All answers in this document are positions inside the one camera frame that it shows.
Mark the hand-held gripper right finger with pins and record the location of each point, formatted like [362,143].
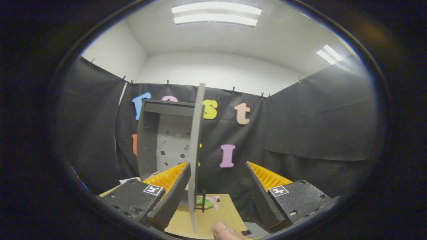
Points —
[263,203]

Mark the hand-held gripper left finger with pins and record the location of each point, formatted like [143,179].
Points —
[173,203]

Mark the grey shoe cabinet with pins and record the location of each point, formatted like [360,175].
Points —
[150,143]

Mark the beige shoe cabinet door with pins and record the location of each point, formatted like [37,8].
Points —
[196,133]

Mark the green and pink plush toy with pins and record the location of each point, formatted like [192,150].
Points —
[208,201]

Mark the white book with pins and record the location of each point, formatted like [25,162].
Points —
[128,180]

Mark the black backdrop cloth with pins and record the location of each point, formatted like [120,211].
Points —
[317,126]

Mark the small ceiling light panel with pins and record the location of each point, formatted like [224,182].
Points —
[329,54]

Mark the long ceiling light panel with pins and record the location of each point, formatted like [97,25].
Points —
[217,14]

